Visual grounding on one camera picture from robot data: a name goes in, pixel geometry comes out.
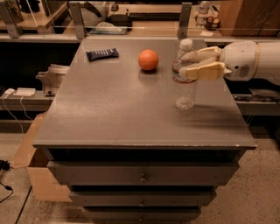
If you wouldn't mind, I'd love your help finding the black keyboard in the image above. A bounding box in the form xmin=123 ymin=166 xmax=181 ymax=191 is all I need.
xmin=129 ymin=12 xmax=180 ymax=21

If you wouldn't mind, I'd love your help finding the white plastic bracket part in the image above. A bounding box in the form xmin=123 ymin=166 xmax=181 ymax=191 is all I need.
xmin=36 ymin=64 xmax=69 ymax=95

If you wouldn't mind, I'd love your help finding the grey drawer cabinet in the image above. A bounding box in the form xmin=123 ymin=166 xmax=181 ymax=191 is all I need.
xmin=34 ymin=38 xmax=255 ymax=221

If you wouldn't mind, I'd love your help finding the white cable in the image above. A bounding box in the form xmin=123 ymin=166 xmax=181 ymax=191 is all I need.
xmin=2 ymin=94 xmax=33 ymax=134

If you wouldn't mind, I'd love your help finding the orange ball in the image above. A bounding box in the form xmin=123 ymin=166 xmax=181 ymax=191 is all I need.
xmin=138 ymin=49 xmax=159 ymax=71

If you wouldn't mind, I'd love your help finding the clear plastic water bottle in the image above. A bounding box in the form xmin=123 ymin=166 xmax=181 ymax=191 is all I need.
xmin=171 ymin=38 xmax=197 ymax=109

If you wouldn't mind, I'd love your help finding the black bowl on shelf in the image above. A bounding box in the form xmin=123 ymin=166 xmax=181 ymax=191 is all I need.
xmin=106 ymin=14 xmax=132 ymax=29

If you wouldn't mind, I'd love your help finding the white power strip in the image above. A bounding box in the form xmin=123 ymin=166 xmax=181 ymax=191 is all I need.
xmin=13 ymin=87 xmax=36 ymax=96

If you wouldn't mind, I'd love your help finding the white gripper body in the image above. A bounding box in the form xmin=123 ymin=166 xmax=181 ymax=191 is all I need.
xmin=220 ymin=41 xmax=258 ymax=81

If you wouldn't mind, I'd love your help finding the clear bottle on shelf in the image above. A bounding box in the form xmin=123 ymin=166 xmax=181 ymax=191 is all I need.
xmin=195 ymin=1 xmax=210 ymax=28

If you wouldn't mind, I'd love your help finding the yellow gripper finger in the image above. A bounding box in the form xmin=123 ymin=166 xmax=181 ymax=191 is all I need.
xmin=178 ymin=61 xmax=225 ymax=81
xmin=182 ymin=46 xmax=221 ymax=63

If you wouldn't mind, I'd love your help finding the cardboard box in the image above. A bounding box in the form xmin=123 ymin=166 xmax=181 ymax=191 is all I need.
xmin=11 ymin=113 xmax=71 ymax=202

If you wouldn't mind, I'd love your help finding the dark blue snack bar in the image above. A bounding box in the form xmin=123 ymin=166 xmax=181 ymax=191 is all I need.
xmin=86 ymin=48 xmax=119 ymax=62

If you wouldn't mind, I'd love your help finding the black cable on floor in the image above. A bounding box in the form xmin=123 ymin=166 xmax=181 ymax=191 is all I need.
xmin=0 ymin=159 xmax=14 ymax=204

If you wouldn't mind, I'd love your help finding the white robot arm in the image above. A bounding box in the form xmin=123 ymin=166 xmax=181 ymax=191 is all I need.
xmin=178 ymin=41 xmax=280 ymax=85

